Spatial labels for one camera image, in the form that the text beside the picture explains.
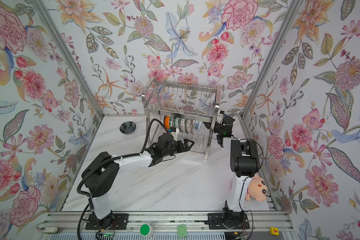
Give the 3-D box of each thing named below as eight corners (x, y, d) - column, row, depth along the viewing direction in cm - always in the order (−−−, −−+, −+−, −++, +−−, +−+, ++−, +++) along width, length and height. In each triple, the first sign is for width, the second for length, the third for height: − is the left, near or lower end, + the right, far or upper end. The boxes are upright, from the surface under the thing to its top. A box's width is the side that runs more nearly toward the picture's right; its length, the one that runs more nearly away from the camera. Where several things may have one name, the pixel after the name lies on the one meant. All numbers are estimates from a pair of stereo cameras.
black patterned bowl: (120, 133, 110) (118, 130, 108) (123, 124, 116) (121, 121, 113) (134, 133, 110) (133, 130, 108) (136, 124, 116) (135, 121, 113)
